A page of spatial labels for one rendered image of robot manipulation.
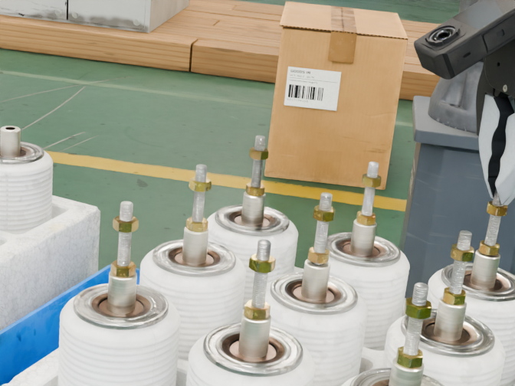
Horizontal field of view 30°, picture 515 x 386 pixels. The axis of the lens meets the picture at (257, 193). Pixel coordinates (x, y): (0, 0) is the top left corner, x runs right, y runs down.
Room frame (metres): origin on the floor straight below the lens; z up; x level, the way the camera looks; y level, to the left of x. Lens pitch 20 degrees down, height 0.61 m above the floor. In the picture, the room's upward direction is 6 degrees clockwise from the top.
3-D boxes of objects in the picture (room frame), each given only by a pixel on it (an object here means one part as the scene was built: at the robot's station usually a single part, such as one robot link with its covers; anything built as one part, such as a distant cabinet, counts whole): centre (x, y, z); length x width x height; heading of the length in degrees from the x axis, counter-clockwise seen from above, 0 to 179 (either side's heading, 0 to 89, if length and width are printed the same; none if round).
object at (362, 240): (0.86, -0.11, 0.26); 0.02 x 0.02 x 0.03
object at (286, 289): (0.75, -0.06, 0.25); 0.08 x 0.08 x 0.01
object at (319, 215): (0.75, -0.06, 0.33); 0.02 x 0.02 x 0.01; 21
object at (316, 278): (0.75, -0.06, 0.26); 0.02 x 0.02 x 0.03
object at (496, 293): (0.81, -0.21, 0.25); 0.08 x 0.08 x 0.01
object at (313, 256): (0.75, -0.06, 0.29); 0.02 x 0.02 x 0.01; 21
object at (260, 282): (0.64, -0.01, 0.30); 0.01 x 0.01 x 0.08
